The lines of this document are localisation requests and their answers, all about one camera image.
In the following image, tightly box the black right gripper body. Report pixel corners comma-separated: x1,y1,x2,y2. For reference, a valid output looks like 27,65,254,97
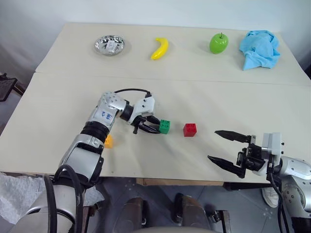
235,134,268,174

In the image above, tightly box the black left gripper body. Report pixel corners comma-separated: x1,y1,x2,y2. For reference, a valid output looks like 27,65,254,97
132,116,154,135

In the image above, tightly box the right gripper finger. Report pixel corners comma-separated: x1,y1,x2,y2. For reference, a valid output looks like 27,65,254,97
207,155,245,180
214,130,252,144

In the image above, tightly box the green toy cube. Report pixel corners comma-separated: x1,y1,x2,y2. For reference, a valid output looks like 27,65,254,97
159,119,171,134

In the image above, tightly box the yellow toy cube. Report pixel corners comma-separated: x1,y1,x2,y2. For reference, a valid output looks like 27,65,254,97
104,134,114,149

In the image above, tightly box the red toy cube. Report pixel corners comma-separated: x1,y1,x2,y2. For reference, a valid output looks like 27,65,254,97
183,123,197,137

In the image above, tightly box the white shoe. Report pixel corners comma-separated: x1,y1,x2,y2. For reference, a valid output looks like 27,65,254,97
261,188,280,209

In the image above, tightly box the dark rounded shape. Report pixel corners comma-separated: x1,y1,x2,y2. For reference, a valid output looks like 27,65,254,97
173,193,212,228
113,197,149,230

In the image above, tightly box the yellow toy banana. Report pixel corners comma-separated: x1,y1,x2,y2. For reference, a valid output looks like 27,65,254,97
150,37,169,61

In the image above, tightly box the small white packet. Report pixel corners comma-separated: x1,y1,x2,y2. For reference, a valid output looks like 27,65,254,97
104,40,117,53

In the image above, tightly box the silver foil bowl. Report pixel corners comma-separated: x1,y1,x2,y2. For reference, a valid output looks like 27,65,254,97
94,35,125,57

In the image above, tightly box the crumpled light blue cloth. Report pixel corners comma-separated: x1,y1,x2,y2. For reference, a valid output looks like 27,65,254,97
239,30,281,71

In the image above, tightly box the green toy apple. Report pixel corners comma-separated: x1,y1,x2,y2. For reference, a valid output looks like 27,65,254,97
209,33,229,55

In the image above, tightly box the crumpled clear plastic sheet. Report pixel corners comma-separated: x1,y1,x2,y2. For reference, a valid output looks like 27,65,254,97
0,171,49,225

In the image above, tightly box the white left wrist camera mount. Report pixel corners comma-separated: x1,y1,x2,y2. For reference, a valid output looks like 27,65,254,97
130,96,156,126

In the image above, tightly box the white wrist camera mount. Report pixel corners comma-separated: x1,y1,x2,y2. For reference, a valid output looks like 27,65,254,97
130,96,156,126
252,132,285,176

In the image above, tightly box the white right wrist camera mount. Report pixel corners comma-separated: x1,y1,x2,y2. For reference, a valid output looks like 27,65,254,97
252,132,285,176

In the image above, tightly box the dark table frame bar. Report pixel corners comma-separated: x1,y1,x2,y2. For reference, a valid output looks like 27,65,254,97
223,182,273,191

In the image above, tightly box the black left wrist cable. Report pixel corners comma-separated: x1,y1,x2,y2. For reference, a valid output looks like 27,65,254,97
113,88,153,99

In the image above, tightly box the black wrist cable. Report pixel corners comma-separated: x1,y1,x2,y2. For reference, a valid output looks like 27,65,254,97
113,88,153,99
266,161,291,233

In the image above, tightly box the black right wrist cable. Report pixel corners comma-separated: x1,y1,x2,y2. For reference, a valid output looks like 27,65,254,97
266,161,291,233

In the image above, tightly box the thick black cable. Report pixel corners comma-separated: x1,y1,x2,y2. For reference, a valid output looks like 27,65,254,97
53,165,85,233
43,173,59,233

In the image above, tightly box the black frame beside table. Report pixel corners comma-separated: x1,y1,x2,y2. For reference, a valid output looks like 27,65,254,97
0,72,26,102

